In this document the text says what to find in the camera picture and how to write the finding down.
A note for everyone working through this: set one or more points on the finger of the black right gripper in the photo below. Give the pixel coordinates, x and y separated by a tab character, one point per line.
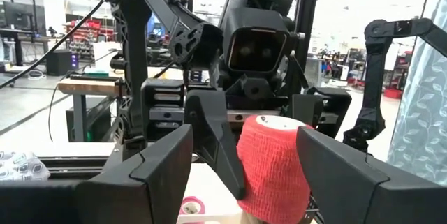
307	110
213	130

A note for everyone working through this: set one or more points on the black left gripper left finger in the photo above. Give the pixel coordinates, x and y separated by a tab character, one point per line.
139	196

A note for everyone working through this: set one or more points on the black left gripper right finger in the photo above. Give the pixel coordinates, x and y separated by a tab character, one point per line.
359	196

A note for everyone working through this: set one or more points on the pink bandage roll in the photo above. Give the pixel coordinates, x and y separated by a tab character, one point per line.
192	199

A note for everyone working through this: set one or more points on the red bandage roll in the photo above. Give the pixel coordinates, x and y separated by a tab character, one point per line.
272	168

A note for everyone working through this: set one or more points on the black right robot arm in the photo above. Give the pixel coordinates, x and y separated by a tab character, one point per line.
136	60

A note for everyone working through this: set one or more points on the wooden work table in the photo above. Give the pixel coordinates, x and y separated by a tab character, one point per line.
87	86

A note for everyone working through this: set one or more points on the leaf-patterned curtain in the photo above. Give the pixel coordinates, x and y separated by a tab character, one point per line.
422	112

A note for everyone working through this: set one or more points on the red parts bin shelf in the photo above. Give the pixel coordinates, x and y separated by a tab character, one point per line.
85	28

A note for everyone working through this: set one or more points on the black equipment box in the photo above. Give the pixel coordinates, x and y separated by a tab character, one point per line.
59	63

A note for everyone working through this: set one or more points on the grey square-patterned cloth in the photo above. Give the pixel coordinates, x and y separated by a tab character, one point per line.
21	168

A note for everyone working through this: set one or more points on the computer monitor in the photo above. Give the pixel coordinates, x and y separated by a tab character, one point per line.
17	16

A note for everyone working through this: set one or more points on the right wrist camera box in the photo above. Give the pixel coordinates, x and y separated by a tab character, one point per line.
256	49

